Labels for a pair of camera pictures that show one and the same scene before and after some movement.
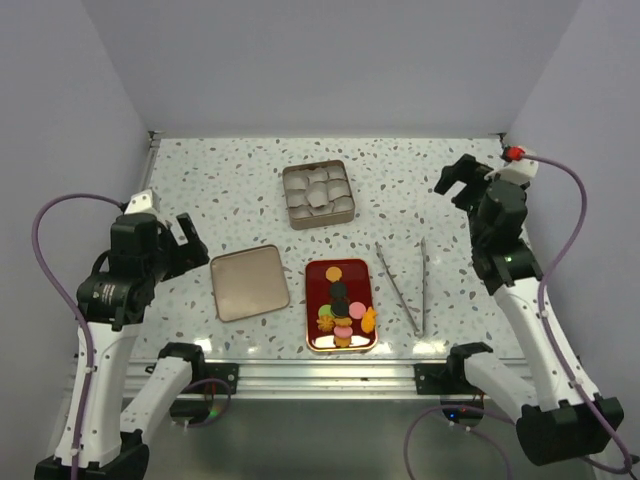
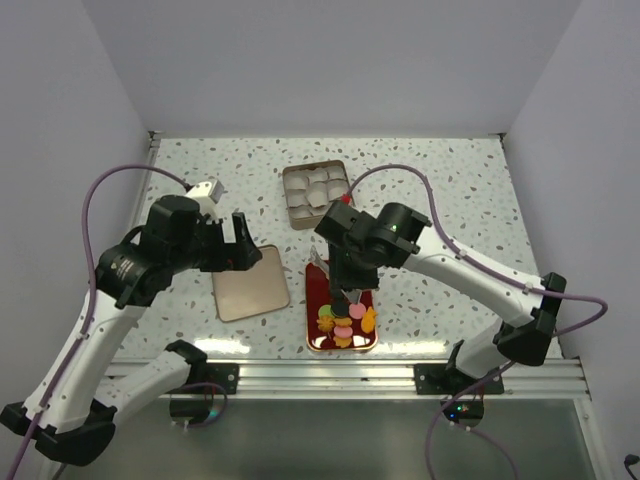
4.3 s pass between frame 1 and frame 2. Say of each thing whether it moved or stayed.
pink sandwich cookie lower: stayed
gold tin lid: stayed
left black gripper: moved
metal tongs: moved
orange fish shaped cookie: stayed
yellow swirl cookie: stayed
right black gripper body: moved
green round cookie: stayed
